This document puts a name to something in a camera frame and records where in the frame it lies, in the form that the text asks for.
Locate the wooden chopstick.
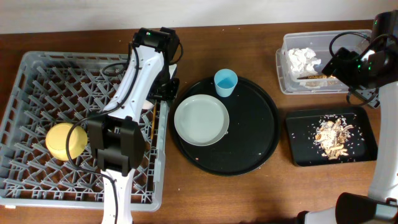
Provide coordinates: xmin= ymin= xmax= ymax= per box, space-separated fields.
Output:
xmin=150 ymin=100 xmax=157 ymax=140

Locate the pink plastic cup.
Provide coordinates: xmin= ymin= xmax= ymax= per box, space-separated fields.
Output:
xmin=142 ymin=100 xmax=154 ymax=110

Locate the gold snack wrapper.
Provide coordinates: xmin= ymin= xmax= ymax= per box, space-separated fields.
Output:
xmin=297 ymin=75 xmax=335 ymax=80

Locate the grey round plate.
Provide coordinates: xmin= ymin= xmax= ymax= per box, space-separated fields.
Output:
xmin=174 ymin=94 xmax=229 ymax=146

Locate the white paper napkin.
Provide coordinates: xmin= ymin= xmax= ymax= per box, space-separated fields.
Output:
xmin=287 ymin=48 xmax=322 ymax=78

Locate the light blue plastic cup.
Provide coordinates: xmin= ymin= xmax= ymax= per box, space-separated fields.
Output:
xmin=214 ymin=68 xmax=238 ymax=98

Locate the food scraps and rice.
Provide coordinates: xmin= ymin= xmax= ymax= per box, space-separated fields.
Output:
xmin=313 ymin=116 xmax=354 ymax=161

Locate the yellow plastic bowl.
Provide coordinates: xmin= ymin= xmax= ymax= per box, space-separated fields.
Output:
xmin=45 ymin=123 xmax=88 ymax=161

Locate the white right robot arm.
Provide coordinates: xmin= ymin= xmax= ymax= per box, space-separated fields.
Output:
xmin=294 ymin=10 xmax=397 ymax=224

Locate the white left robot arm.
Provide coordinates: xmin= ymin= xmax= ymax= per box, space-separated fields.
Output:
xmin=87 ymin=27 xmax=182 ymax=223

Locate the clear plastic waste bin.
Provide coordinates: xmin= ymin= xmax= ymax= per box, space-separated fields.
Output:
xmin=275 ymin=29 xmax=389 ymax=95

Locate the grey plastic dishwasher rack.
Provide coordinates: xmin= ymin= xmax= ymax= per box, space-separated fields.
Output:
xmin=0 ymin=51 xmax=170 ymax=213

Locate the black rectangular tray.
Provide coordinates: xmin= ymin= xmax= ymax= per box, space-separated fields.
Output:
xmin=286 ymin=107 xmax=377 ymax=167

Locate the round black serving tray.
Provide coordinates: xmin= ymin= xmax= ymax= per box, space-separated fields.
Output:
xmin=169 ymin=77 xmax=281 ymax=176

